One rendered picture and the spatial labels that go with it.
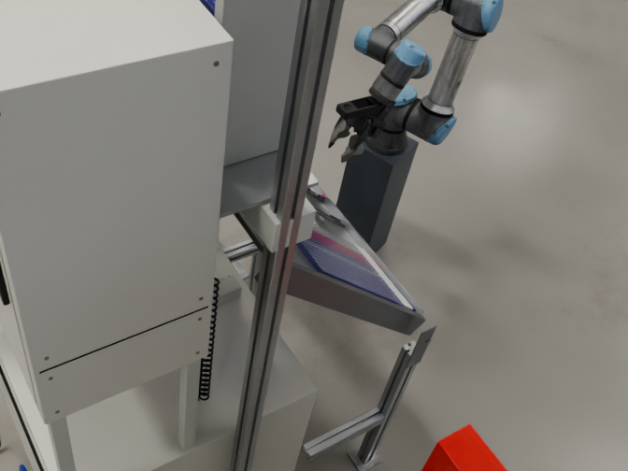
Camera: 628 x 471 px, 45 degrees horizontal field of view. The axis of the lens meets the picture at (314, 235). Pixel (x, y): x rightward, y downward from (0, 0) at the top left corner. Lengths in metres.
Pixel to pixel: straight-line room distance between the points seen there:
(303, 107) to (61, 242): 0.38
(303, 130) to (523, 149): 2.83
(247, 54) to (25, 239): 0.41
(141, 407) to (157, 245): 0.78
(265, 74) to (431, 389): 1.78
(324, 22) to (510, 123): 3.05
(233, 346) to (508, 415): 1.20
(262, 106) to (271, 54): 0.10
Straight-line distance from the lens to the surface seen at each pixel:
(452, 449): 1.75
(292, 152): 1.11
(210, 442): 1.84
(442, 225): 3.29
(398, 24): 2.21
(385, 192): 2.74
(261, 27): 1.14
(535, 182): 3.69
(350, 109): 1.99
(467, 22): 2.40
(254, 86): 1.20
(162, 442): 1.84
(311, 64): 1.01
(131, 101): 0.96
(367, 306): 1.72
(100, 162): 1.00
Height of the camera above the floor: 2.26
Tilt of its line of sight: 47 degrees down
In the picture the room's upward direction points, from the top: 13 degrees clockwise
